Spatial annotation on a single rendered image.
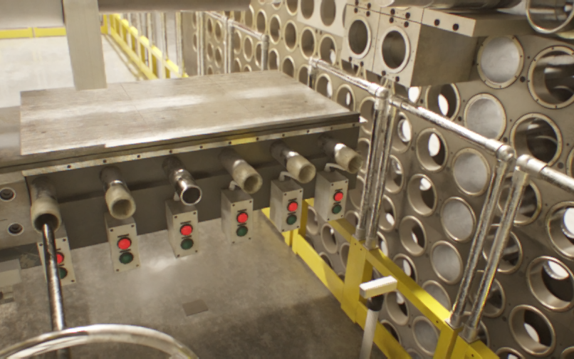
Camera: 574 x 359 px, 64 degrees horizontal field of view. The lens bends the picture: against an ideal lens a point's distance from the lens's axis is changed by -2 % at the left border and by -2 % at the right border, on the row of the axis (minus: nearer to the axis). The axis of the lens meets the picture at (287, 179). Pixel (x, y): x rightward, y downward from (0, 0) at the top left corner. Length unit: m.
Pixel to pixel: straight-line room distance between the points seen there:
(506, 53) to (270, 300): 1.64
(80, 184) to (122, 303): 0.97
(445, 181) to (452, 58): 0.69
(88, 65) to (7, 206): 0.42
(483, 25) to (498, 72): 0.55
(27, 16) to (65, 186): 0.44
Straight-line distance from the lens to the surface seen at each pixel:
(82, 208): 1.38
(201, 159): 1.42
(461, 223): 2.82
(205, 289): 2.25
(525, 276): 2.48
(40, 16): 1.35
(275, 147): 1.47
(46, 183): 1.32
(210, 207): 1.47
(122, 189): 1.23
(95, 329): 0.62
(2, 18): 1.35
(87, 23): 1.32
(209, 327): 2.07
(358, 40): 2.64
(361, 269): 1.96
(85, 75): 1.35
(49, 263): 1.05
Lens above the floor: 1.47
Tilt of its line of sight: 28 degrees down
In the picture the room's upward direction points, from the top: 4 degrees clockwise
